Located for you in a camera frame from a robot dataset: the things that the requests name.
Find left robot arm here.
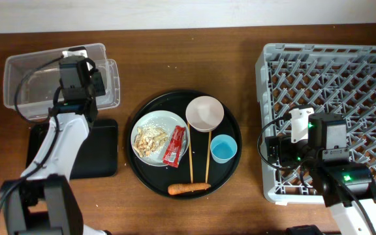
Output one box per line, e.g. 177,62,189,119
0,69,104,234

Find round black tray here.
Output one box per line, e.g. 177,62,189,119
126,89,242,199

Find black rectangular tray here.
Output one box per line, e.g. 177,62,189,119
22,114,118,180

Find grey dishwasher rack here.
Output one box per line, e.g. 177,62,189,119
255,42,376,206

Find clear plastic bin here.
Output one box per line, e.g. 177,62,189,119
3,42,121,120

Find food scraps on plate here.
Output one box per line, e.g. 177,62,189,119
133,125,168,158

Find wooden chopstick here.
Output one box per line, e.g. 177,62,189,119
187,122,194,183
205,131,212,183

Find pink bowl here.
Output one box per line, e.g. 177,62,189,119
185,96,225,133

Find orange carrot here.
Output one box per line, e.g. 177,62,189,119
168,183,211,195

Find red snack wrapper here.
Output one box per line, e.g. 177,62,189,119
163,125,186,168

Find grey plate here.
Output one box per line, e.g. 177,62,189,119
130,110,189,167

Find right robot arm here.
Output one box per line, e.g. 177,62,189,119
258,113,376,234

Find blue plastic cup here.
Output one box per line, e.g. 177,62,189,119
210,134,238,164

